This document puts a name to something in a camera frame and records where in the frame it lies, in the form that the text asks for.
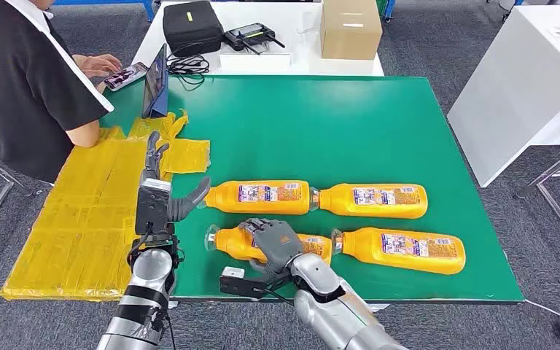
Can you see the person's left hand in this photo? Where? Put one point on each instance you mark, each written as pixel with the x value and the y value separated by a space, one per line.
pixel 94 65

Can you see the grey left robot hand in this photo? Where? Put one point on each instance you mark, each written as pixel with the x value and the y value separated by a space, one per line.
pixel 153 154

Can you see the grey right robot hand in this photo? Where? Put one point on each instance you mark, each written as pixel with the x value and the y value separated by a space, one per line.
pixel 277 244

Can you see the orange detergent bottle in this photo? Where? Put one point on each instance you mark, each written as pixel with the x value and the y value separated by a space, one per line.
pixel 260 207
pixel 229 244
pixel 372 211
pixel 405 264

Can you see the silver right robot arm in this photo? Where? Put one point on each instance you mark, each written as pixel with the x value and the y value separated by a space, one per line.
pixel 328 309

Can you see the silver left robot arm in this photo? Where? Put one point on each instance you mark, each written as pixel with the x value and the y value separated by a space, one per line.
pixel 149 275

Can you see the person's right forearm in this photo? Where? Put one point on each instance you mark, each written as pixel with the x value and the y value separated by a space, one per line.
pixel 84 135

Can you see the smartphone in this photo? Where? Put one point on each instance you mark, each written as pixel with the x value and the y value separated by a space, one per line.
pixel 125 76

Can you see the dark tablet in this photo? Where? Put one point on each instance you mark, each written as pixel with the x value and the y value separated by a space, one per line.
pixel 154 82

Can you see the person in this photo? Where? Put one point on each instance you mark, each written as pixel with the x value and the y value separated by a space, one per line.
pixel 14 87

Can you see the yellow taped cardboard sheet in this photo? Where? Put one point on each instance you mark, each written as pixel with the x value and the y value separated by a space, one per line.
pixel 82 227

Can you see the black carrying case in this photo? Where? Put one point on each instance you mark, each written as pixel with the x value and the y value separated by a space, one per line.
pixel 190 29

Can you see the black remote controller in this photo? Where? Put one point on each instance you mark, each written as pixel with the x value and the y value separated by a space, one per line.
pixel 251 36

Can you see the brown cardboard box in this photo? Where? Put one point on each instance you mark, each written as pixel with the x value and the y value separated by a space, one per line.
pixel 350 34

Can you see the grey metal table leg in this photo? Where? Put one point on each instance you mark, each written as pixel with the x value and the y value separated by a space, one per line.
pixel 537 182

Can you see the large white table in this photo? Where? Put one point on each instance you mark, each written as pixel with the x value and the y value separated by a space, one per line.
pixel 516 96

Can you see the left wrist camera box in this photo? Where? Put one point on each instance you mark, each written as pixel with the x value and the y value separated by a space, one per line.
pixel 153 207

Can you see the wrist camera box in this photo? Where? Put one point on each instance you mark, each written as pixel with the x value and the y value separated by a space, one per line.
pixel 153 207
pixel 241 285

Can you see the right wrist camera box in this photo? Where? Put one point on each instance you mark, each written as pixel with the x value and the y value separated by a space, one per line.
pixel 241 285

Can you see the white table bracket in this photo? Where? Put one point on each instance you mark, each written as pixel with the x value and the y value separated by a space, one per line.
pixel 173 305
pixel 376 307

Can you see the grey metal chair frame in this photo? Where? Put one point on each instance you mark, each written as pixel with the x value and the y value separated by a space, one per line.
pixel 13 183

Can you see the blue metal rack frame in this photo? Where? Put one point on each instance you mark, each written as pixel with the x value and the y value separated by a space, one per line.
pixel 390 9

